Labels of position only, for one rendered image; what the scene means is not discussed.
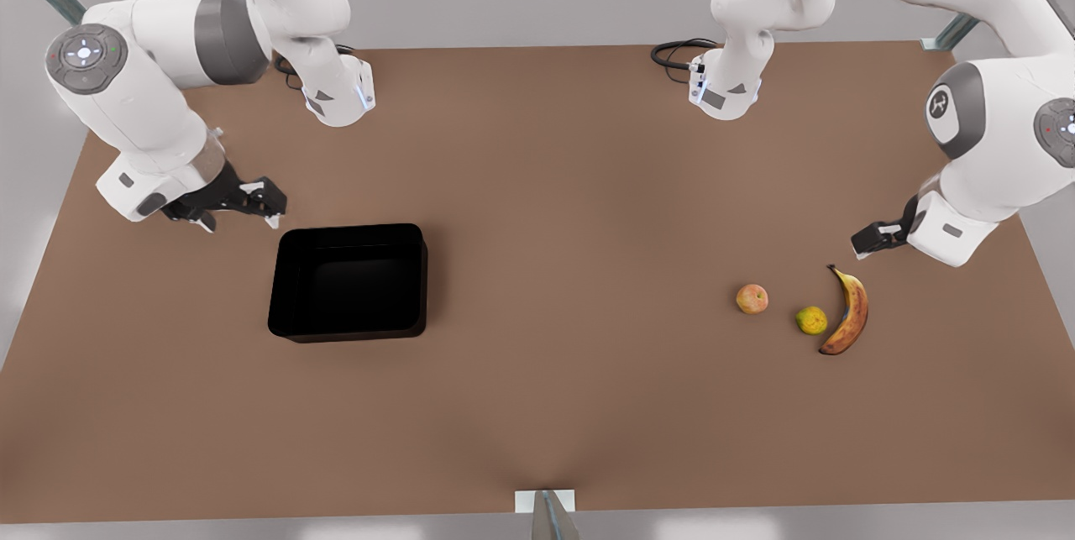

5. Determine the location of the black storage box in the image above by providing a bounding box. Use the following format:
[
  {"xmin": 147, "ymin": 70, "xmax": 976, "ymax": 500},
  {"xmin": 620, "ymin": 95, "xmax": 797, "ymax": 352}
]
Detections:
[{"xmin": 268, "ymin": 223, "xmax": 429, "ymax": 344}]

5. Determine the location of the spotted yellow banana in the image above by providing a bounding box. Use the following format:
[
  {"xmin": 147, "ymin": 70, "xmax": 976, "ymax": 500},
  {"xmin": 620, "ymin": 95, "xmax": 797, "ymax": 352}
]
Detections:
[{"xmin": 819, "ymin": 264, "xmax": 869, "ymax": 356}]

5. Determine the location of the black cable loop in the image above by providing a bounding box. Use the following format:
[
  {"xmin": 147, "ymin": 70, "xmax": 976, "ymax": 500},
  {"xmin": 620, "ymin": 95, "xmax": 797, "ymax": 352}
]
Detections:
[
  {"xmin": 651, "ymin": 38, "xmax": 720, "ymax": 86},
  {"xmin": 274, "ymin": 45, "xmax": 357, "ymax": 91}
]

